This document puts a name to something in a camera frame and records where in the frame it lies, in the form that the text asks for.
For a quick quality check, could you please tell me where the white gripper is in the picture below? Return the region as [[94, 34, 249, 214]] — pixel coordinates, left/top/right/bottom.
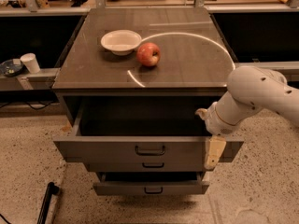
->
[[195, 102, 236, 170]]

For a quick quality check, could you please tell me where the grey top drawer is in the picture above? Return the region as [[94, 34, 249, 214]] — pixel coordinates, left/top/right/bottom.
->
[[52, 105, 245, 164]]

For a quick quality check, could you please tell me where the grey drawer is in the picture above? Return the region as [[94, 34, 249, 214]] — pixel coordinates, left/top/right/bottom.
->
[[52, 105, 245, 164], [93, 172, 209, 195], [85, 161, 204, 172]]

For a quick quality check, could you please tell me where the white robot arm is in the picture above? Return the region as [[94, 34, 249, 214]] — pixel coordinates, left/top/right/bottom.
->
[[195, 66, 299, 170]]

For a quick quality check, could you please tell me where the grey drawer cabinet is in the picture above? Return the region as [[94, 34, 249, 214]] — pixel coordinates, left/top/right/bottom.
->
[[51, 7, 248, 197]]

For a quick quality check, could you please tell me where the grey bottom drawer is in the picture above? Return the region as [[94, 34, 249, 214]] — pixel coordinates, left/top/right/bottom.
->
[[93, 172, 209, 195]]

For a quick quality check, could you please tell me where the grey middle drawer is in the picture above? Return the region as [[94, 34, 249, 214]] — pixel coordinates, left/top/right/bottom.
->
[[85, 161, 204, 172]]

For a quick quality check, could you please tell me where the red apple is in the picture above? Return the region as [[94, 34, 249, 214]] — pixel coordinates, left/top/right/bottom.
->
[[136, 42, 161, 67]]

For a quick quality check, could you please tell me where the white bowl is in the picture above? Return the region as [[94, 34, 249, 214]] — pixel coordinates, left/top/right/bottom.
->
[[100, 30, 142, 56]]

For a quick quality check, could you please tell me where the black pole on floor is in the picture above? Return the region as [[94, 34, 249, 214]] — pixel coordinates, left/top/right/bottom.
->
[[37, 182, 60, 224]]

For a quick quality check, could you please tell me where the white paper cup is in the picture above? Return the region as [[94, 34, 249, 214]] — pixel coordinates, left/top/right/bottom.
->
[[21, 53, 40, 74]]

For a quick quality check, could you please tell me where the dark blue plate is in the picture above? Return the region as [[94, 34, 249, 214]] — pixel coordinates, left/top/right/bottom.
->
[[0, 59, 23, 77]]

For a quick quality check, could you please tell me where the black cable under shelf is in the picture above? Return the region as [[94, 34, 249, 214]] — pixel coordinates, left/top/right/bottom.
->
[[0, 100, 60, 111]]

